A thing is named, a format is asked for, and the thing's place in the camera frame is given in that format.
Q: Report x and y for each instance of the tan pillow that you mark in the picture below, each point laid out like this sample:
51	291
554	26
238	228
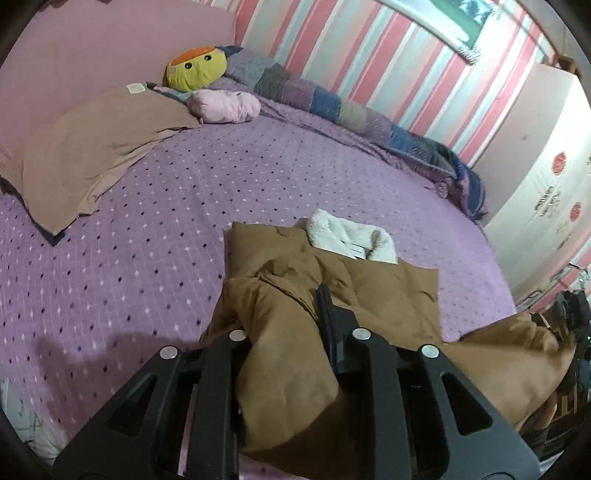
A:
92	152

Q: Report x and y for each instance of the yellow plush toy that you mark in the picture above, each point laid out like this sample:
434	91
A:
198	71

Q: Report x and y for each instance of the brown padded jacket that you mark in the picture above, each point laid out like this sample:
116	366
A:
286	392

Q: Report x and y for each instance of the pink headboard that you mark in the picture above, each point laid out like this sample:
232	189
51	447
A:
92	46

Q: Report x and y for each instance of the framed wall picture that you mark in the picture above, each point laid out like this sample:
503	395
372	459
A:
466	23

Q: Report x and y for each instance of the patchwork quilt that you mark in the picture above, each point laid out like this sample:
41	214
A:
323	99

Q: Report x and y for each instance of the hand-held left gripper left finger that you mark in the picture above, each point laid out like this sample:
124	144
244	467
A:
221	369

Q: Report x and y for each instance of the white decorated wardrobe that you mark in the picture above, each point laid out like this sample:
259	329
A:
545	207

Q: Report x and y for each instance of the white patterned cloth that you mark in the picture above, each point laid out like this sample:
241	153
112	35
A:
23	415

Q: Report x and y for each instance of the pink plush toy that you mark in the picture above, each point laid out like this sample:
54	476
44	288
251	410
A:
226	107

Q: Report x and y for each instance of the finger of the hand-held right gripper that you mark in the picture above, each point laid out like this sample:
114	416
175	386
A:
542	318

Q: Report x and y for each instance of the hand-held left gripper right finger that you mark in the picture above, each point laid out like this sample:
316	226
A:
330	332

